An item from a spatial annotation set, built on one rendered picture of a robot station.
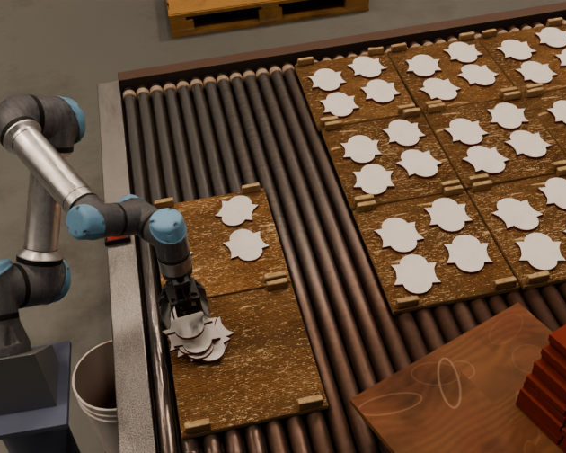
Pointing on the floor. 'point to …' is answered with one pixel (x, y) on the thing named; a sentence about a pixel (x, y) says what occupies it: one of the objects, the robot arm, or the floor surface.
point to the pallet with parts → (269, 10)
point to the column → (38, 419)
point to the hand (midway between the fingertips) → (186, 317)
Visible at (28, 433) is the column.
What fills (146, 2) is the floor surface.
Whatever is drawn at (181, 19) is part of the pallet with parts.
